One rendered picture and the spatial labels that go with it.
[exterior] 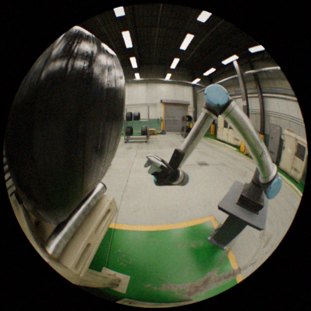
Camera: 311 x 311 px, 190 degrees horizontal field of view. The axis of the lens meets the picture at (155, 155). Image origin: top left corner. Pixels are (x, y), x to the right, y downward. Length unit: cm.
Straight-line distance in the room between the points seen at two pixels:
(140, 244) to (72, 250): 96
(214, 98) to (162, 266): 127
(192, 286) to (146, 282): 40
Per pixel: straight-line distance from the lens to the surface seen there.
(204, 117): 63
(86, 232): 32
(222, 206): 80
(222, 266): 129
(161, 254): 115
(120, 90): 21
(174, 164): 45
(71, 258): 32
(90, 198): 33
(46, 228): 53
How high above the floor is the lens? 111
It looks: 19 degrees down
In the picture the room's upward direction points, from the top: straight up
